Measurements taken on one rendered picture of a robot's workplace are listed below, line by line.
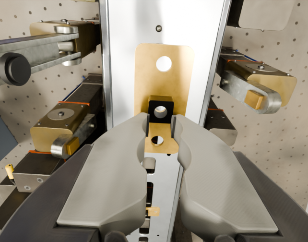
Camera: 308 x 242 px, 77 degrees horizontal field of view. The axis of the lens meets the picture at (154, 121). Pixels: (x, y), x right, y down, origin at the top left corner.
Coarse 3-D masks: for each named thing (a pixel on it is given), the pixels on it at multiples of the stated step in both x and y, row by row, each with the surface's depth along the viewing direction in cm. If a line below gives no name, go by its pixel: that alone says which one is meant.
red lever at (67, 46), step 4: (68, 40) 29; (60, 44) 29; (64, 44) 29; (68, 44) 29; (72, 44) 30; (60, 48) 29; (64, 48) 29; (68, 48) 29; (72, 48) 30; (68, 52) 30
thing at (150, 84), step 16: (144, 48) 12; (160, 48) 12; (176, 48) 12; (144, 64) 12; (176, 64) 12; (192, 64) 12; (144, 80) 13; (160, 80) 13; (176, 80) 13; (144, 96) 14; (160, 96) 13; (176, 96) 14; (144, 112) 14; (160, 112) 14; (176, 112) 14; (160, 128) 15; (160, 144) 16; (176, 144) 16
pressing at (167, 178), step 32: (128, 0) 32; (160, 0) 32; (192, 0) 32; (224, 0) 32; (128, 32) 35; (160, 32) 35; (192, 32) 35; (224, 32) 35; (128, 64) 37; (160, 64) 37; (128, 96) 40; (192, 96) 40; (160, 160) 49; (160, 192) 54; (160, 224) 61
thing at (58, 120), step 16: (96, 80) 63; (80, 96) 52; (96, 96) 55; (48, 112) 41; (64, 112) 42; (80, 112) 42; (32, 128) 36; (48, 128) 36; (64, 128) 36; (48, 144) 38
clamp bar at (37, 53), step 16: (0, 48) 18; (16, 48) 20; (32, 48) 23; (48, 48) 26; (0, 64) 16; (16, 64) 17; (32, 64) 23; (48, 64) 25; (0, 80) 18; (16, 80) 17
